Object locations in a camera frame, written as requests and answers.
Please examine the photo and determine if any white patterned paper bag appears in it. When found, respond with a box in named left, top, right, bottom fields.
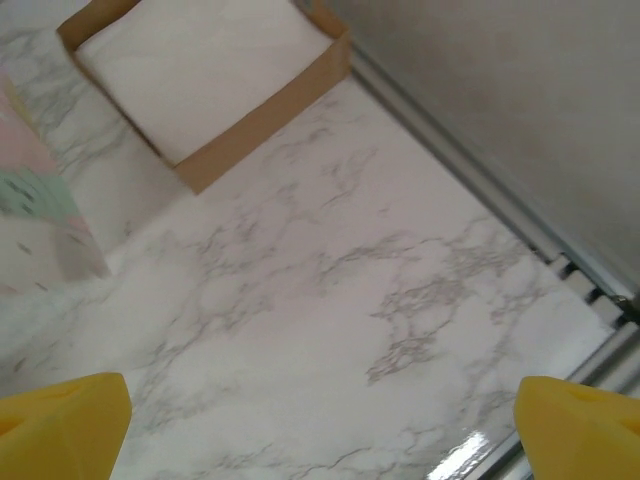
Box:
left=0, top=69, right=114, bottom=301

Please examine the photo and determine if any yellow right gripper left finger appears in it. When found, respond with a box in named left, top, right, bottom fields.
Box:
left=0, top=372, right=134, bottom=480

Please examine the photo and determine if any aluminium side rail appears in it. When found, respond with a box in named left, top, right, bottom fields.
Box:
left=347, top=39, right=640, bottom=321

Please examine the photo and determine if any stack of white napkins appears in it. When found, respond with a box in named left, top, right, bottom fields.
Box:
left=74, top=0, right=334, bottom=164

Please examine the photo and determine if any aluminium mounting rail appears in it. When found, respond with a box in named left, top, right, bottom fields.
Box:
left=492, top=309, right=640, bottom=480

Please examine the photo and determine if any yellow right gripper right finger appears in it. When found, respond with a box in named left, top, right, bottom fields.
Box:
left=514, top=375, right=640, bottom=480

